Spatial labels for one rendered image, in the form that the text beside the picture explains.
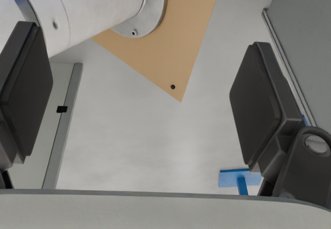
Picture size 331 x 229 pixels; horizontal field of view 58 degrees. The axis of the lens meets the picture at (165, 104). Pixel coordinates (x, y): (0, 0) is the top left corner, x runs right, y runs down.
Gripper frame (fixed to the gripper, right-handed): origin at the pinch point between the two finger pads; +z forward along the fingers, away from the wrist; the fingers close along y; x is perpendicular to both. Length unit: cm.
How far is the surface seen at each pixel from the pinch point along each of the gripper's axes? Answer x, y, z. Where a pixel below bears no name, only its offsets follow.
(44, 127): -128, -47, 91
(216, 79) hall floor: -132, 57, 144
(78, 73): -127, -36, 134
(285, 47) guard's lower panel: -73, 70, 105
